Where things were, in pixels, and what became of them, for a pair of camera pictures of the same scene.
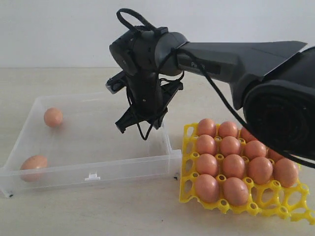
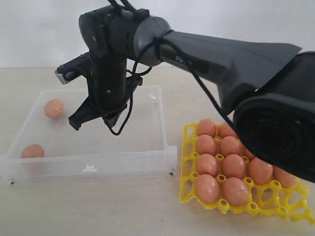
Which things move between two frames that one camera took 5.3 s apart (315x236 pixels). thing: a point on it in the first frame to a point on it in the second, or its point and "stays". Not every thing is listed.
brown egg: x=234 y=166 stays
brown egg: x=205 y=144 stays
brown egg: x=206 y=188 stays
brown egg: x=53 y=117 to x=53 y=108
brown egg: x=206 y=126 stays
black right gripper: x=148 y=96 to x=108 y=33
